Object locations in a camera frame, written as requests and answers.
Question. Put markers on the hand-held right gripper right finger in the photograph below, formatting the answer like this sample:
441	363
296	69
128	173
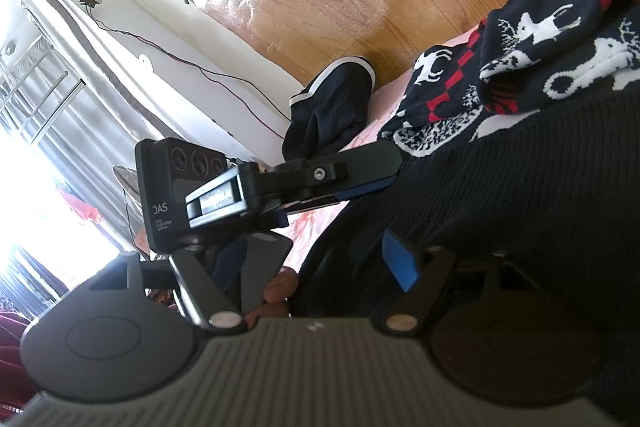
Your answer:
400	262

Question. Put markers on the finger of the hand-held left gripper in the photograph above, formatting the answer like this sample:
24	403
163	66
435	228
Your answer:
372	188

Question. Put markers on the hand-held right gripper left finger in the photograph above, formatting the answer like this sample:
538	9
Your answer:
230	257

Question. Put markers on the black ribbed knit sweater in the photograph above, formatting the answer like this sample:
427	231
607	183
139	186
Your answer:
500	187

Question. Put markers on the navy animal-print knit sweater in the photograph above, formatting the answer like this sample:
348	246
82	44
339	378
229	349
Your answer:
550	27

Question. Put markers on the person's left hand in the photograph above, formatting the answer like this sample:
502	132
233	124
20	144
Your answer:
280	294

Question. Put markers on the red cloth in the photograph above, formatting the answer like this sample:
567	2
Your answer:
82	209

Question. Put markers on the black garment with white stripe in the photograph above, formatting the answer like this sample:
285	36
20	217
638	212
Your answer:
330	112

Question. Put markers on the grey window curtain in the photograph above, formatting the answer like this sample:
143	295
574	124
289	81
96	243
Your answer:
95	132

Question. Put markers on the metal drying rack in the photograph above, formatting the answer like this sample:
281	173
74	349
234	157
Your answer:
45	82

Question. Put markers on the maroon ribbed clothing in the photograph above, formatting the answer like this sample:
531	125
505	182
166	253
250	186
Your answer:
15	357

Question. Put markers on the small wall plug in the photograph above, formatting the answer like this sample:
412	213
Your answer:
89	0

